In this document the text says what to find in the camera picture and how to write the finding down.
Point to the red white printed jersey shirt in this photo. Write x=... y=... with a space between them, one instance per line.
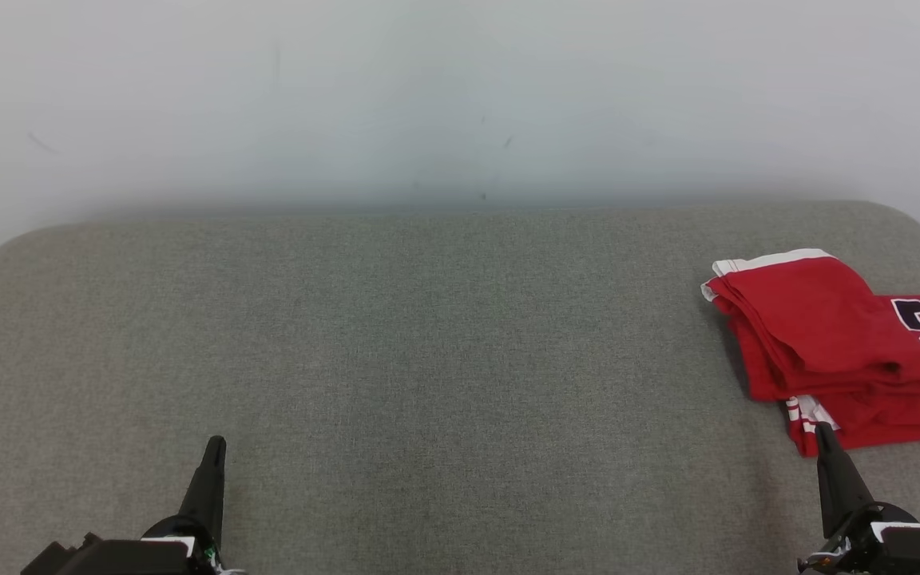
x=907 y=415

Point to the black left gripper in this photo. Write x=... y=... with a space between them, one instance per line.
x=124 y=559

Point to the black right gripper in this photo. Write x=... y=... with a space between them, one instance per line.
x=907 y=551

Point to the red shorts with white stripe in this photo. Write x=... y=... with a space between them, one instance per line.
x=811 y=319

